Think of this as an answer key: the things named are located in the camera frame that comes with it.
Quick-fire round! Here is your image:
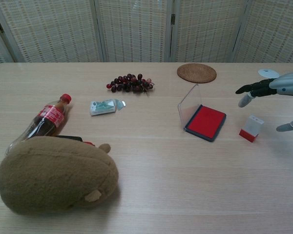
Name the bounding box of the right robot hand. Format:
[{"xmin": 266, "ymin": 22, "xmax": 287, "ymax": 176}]
[{"xmin": 235, "ymin": 71, "xmax": 293, "ymax": 133}]

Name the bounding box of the white label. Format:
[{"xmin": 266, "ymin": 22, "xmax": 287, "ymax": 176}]
[{"xmin": 239, "ymin": 114, "xmax": 265, "ymax": 143}]

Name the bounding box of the red ink pad clear lid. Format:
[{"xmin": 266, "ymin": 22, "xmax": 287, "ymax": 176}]
[{"xmin": 177, "ymin": 83, "xmax": 227, "ymax": 142}]

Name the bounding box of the round woven coaster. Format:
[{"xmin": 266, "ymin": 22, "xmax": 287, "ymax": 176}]
[{"xmin": 177, "ymin": 63, "xmax": 217, "ymax": 84}]

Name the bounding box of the dark red grape bunch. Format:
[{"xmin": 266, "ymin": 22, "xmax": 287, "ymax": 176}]
[{"xmin": 106, "ymin": 73, "xmax": 156, "ymax": 94}]

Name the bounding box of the woven folding screen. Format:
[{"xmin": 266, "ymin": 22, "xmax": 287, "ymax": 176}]
[{"xmin": 0, "ymin": 0, "xmax": 293, "ymax": 67}]

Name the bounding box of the green white tissue packet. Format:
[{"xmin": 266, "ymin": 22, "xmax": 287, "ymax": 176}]
[{"xmin": 89, "ymin": 98, "xmax": 127, "ymax": 117}]

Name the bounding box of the black device red clip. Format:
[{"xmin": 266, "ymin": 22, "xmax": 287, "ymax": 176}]
[{"xmin": 58, "ymin": 135, "xmax": 96, "ymax": 147}]

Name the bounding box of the cola bottle red cap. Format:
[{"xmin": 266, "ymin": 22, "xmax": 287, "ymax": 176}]
[{"xmin": 5, "ymin": 93, "xmax": 72, "ymax": 156}]

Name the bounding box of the brown plush toy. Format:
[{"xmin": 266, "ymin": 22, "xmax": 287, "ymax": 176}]
[{"xmin": 0, "ymin": 136, "xmax": 120, "ymax": 215}]

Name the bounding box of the white round cable grommet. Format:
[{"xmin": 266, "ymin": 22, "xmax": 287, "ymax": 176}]
[{"xmin": 258, "ymin": 69, "xmax": 279, "ymax": 79}]

